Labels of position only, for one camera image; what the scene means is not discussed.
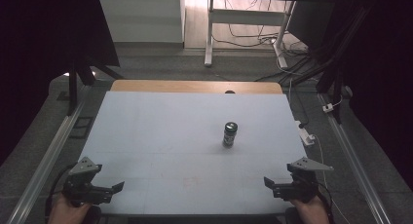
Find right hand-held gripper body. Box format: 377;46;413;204
272;156;335;205

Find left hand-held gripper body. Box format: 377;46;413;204
62;156;114;207

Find dark jar with black lid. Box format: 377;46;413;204
222;121;239;149

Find person's right hand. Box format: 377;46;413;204
289;195;331;224

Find person's left hand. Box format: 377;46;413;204
48;194;93;224

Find white power strip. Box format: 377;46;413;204
294;120;316;147

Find light blue table mat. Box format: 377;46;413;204
76;91;308;216

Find black metal stand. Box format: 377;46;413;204
66;56;125;117
280;3;374;125

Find wooden table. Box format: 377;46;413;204
110;79;284;95

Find black curtain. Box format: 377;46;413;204
286;0;413;191
0;0;121;167

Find white cable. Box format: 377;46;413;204
311;134;352;224

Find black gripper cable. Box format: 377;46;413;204
316;181;336;224
44;163;79;224

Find aluminium rail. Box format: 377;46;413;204
6;96;86;224
317;93;393;224

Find black floor cables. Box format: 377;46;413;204
212;0;310;84

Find white desk frame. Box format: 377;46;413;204
204;0;297;69

